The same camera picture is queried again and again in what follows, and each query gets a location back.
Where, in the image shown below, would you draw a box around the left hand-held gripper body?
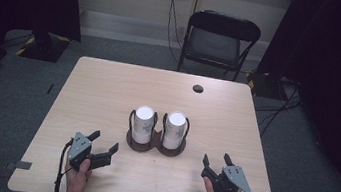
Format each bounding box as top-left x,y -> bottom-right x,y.
65,131 -> 117,176

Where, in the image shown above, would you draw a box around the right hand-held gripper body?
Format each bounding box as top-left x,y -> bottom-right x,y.
197,160 -> 256,192

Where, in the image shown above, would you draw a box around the dark brown double cup holder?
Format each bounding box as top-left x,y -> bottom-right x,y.
123,107 -> 192,160

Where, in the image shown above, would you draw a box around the stack of white paper cups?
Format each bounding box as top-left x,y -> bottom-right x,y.
161,109 -> 189,152
130,103 -> 158,147

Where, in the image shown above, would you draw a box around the person's left hand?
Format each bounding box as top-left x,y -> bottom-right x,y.
61,156 -> 95,192

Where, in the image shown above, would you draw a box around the black stand base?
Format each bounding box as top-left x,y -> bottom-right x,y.
16,28 -> 72,65
244,69 -> 296,103

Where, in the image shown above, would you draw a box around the black folding chair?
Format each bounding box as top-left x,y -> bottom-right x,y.
176,6 -> 264,85

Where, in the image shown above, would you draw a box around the left hand-held gripper black cable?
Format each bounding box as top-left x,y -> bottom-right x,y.
53,136 -> 76,192

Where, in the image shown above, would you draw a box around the black table cable grommet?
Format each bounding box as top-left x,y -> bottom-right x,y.
191,83 -> 205,95

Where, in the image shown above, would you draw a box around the black floor cables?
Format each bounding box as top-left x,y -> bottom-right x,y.
250,73 -> 306,142

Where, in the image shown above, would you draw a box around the black cable from wall socket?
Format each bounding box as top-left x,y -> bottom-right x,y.
160,0 -> 190,65

